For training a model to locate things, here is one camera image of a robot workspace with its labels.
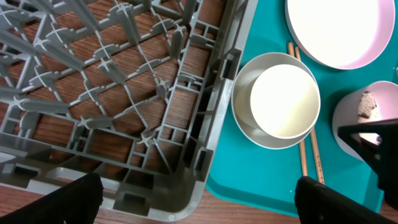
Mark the left wooden chopstick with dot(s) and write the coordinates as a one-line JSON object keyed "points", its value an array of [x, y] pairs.
{"points": [[294, 51]]}

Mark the right wooden chopstick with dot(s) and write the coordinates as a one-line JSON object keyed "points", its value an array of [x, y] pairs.
{"points": [[316, 155]]}

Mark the large white round plate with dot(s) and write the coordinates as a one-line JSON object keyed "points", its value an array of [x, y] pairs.
{"points": [[341, 34]]}

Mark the wooden chopstick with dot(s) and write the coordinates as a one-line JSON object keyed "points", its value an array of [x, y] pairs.
{"points": [[294, 51], [316, 155]]}

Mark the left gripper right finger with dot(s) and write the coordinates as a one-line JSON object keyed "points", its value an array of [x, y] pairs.
{"points": [[317, 203]]}

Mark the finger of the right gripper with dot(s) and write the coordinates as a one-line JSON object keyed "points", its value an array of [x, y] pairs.
{"points": [[381, 157]]}

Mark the teal plastic serving tray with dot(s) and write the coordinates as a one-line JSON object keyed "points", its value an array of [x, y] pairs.
{"points": [[246, 173]]}

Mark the grey plastic dish rack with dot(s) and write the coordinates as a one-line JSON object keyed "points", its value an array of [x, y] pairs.
{"points": [[135, 91]]}

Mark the white paper cup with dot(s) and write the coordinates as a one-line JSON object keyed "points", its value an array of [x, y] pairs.
{"points": [[283, 101]]}

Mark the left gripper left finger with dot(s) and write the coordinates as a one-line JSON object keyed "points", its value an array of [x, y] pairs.
{"points": [[77, 202]]}

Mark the brown food chunk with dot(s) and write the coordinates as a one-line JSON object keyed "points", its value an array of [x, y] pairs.
{"points": [[368, 110]]}

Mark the grey shallow bowl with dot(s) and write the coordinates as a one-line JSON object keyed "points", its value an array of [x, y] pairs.
{"points": [[248, 73]]}

